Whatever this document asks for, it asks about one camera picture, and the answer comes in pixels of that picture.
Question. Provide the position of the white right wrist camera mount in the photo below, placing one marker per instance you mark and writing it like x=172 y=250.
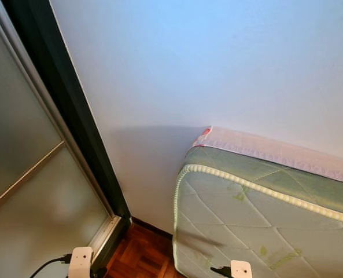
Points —
x=241 y=270

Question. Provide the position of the frosted glass sliding door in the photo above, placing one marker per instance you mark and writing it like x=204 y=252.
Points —
x=21 y=174

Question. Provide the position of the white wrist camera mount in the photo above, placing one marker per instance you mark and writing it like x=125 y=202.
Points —
x=241 y=270
x=80 y=263

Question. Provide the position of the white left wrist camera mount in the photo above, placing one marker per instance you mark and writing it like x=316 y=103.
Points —
x=80 y=263

